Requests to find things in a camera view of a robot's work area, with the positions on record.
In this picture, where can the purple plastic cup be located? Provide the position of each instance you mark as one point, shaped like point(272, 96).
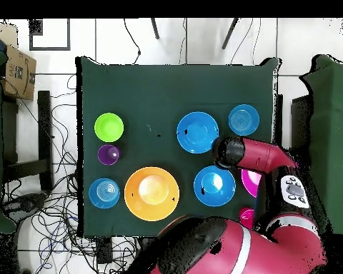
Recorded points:
point(105, 155)

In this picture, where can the black stool frame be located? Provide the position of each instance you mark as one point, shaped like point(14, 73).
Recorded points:
point(44, 128)

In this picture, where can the red plastic cup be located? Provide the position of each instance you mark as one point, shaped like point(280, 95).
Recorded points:
point(245, 217)

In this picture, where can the blue plastic bowl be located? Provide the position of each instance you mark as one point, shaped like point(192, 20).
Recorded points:
point(214, 185)
point(197, 132)

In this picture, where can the green plastic bowl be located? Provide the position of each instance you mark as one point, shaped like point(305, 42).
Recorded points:
point(109, 127)

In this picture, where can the large orange plastic bowl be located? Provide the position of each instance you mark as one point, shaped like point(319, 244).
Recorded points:
point(151, 191)

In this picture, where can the large pink plastic bowl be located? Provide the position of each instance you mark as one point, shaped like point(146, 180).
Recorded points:
point(250, 182)

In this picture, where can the black table foot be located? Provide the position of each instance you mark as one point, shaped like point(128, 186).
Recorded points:
point(104, 251)

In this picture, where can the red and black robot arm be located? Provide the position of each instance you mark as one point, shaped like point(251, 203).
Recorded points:
point(245, 251)

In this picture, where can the translucent blue shallow bowl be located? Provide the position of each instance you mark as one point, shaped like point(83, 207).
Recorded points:
point(104, 193)
point(243, 119)

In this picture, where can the cardboard box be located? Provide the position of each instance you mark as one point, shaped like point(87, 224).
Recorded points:
point(18, 74)

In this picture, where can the dark green table cloth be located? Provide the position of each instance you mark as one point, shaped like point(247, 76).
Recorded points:
point(160, 94)

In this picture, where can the dark grey tripod leg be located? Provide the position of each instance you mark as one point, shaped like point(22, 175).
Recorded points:
point(155, 28)
point(230, 34)

